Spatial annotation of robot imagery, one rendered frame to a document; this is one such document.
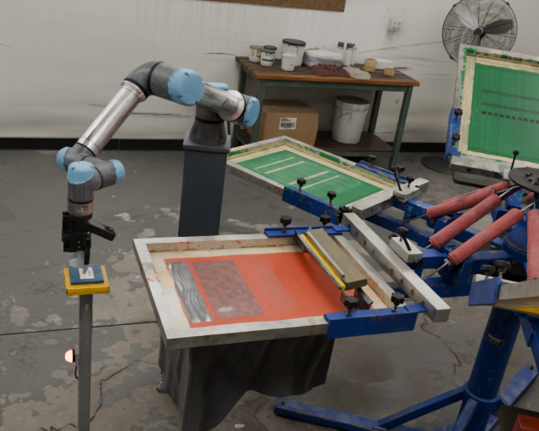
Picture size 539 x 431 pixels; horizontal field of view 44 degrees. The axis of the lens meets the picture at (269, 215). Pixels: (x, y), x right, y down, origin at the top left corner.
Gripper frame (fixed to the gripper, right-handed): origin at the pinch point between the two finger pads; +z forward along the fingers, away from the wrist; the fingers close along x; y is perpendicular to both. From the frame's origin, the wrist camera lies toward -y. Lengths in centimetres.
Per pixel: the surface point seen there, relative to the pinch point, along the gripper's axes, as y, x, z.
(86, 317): -0.3, 1.9, 16.7
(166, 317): -19.0, 31.3, -1.2
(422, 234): -139, -23, 5
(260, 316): -48, 30, 2
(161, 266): -24.6, -3.4, 2.3
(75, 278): 3.4, 2.7, 1.2
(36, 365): 13, -81, 98
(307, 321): -59, 39, -1
